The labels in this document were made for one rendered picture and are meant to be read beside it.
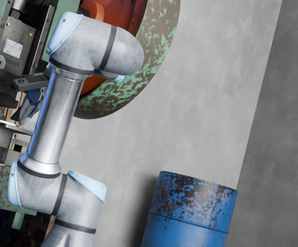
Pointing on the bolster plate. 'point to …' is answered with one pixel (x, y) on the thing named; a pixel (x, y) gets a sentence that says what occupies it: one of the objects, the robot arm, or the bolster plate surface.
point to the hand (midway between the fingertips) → (20, 121)
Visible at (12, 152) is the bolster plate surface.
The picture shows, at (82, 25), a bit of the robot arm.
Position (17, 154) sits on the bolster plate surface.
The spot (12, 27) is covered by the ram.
